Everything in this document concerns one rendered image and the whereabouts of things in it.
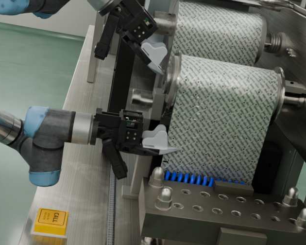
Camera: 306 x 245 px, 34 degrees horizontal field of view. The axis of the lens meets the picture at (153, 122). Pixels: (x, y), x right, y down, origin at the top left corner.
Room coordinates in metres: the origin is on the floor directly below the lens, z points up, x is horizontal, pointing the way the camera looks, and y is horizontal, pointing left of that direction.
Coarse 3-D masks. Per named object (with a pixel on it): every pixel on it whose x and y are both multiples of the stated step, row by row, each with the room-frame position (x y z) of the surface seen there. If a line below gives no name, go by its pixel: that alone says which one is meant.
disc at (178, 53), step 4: (176, 52) 1.20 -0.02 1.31; (180, 52) 1.16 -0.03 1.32; (180, 56) 1.14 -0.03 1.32; (180, 60) 1.13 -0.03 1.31; (180, 64) 1.12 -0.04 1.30; (180, 68) 1.12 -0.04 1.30; (180, 72) 1.11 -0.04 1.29; (176, 80) 1.11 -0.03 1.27; (176, 84) 1.10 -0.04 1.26; (176, 88) 1.10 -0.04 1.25; (176, 92) 1.10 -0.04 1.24; (172, 96) 1.12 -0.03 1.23; (172, 100) 1.11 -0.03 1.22; (168, 104) 1.16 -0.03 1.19; (172, 104) 1.11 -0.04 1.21; (168, 108) 1.14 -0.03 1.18
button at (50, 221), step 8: (40, 208) 1.01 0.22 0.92; (40, 216) 0.98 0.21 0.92; (48, 216) 0.98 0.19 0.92; (56, 216) 0.99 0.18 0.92; (64, 216) 1.00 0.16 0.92; (40, 224) 0.95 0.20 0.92; (48, 224) 0.95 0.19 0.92; (56, 224) 0.96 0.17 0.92; (64, 224) 0.97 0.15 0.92; (48, 232) 0.95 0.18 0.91; (56, 232) 0.95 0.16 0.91; (64, 232) 0.95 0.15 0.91
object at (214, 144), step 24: (192, 120) 1.12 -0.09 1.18; (216, 120) 1.12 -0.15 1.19; (240, 120) 1.13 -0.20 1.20; (264, 120) 1.14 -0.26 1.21; (168, 144) 1.11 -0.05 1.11; (192, 144) 1.12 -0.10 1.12; (216, 144) 1.13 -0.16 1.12; (240, 144) 1.13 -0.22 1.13; (168, 168) 1.11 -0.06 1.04; (192, 168) 1.12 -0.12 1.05; (216, 168) 1.13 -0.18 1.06; (240, 168) 1.14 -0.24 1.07
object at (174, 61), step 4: (176, 56) 1.17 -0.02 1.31; (172, 60) 1.19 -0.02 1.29; (176, 60) 1.15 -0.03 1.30; (176, 64) 1.14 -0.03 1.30; (176, 68) 1.13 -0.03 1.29; (176, 72) 1.13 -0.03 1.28; (172, 76) 1.13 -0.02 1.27; (176, 76) 1.12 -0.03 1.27; (172, 80) 1.12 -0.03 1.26; (172, 84) 1.12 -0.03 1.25; (280, 84) 1.17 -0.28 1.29; (172, 88) 1.12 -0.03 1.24; (280, 88) 1.16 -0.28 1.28; (172, 92) 1.12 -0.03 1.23; (168, 96) 1.14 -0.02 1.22; (168, 100) 1.13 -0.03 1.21; (276, 100) 1.15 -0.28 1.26; (276, 104) 1.15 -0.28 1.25; (272, 112) 1.15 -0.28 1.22
